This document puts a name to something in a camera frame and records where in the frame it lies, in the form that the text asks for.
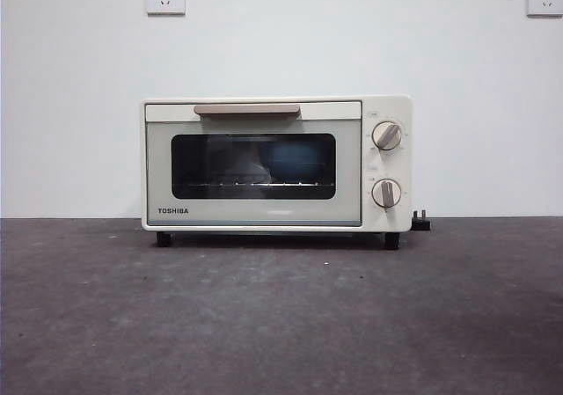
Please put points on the blue ribbed bowl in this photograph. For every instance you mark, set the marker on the blue ribbed bowl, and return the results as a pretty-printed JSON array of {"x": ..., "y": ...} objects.
[{"x": 288, "y": 159}]

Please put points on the round oven knob upright pointer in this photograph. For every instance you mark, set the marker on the round oven knob upright pointer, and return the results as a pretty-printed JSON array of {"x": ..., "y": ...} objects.
[{"x": 387, "y": 192}]

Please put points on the white Toshiba toaster oven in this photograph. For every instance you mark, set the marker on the white Toshiba toaster oven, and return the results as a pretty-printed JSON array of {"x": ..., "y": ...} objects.
[{"x": 387, "y": 166}]

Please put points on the round oven knob slanted pointer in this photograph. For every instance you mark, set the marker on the round oven knob slanted pointer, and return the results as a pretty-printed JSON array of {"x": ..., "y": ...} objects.
[{"x": 387, "y": 135}]

